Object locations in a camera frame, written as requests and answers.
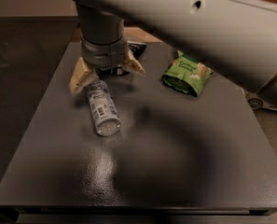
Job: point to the green snack bag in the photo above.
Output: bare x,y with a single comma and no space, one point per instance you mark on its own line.
186,75

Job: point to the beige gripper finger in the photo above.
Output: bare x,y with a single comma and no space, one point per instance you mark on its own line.
83,75
132,65

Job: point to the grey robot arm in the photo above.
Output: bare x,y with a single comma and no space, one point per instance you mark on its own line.
236,38

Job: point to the dark blue snack bag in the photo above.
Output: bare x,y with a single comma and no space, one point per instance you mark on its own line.
137,49

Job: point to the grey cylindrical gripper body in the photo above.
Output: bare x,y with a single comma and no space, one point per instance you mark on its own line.
103,56

